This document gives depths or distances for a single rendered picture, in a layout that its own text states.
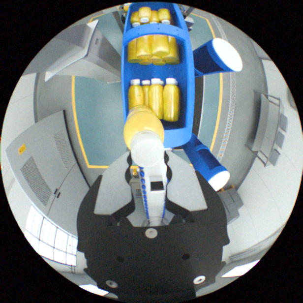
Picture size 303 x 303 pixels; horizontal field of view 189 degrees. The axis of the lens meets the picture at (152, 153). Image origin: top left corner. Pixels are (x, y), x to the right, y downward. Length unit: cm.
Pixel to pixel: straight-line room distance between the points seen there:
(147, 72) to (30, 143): 148
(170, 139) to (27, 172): 153
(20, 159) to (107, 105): 152
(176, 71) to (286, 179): 339
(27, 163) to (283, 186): 485
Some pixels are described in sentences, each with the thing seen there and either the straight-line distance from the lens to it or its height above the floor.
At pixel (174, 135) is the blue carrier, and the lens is 33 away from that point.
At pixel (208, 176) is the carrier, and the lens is 94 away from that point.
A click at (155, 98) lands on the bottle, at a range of 44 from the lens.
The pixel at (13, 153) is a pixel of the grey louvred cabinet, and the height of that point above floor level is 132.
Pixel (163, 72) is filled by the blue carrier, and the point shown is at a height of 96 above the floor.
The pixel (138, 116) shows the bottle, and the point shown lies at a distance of 15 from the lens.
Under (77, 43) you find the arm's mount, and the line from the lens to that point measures 50.
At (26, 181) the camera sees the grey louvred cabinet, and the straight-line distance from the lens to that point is 152.
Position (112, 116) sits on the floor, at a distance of 163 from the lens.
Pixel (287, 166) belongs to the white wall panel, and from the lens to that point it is 338.
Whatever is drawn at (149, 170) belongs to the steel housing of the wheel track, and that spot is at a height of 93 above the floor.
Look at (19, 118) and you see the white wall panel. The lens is 286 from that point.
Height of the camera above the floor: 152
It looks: 58 degrees down
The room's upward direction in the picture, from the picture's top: 174 degrees clockwise
